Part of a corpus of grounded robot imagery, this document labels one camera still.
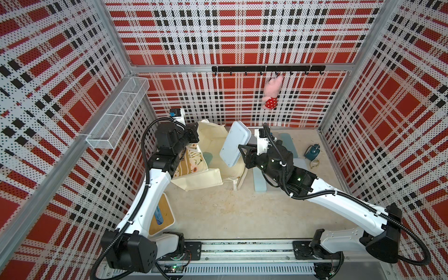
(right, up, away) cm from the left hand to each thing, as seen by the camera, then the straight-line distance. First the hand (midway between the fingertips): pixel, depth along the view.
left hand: (199, 123), depth 74 cm
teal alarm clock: (+60, -13, +26) cm, 67 cm away
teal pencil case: (+51, -7, +41) cm, 66 cm away
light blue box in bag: (0, -16, +26) cm, 31 cm away
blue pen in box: (-20, -42, +6) cm, 47 cm away
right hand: (+19, -10, -7) cm, 22 cm away
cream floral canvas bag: (+1, -18, 0) cm, 18 cm away
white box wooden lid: (-17, -42, +5) cm, 46 cm away
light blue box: (+55, -20, +29) cm, 66 cm away
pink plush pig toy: (+35, +20, +20) cm, 45 cm away
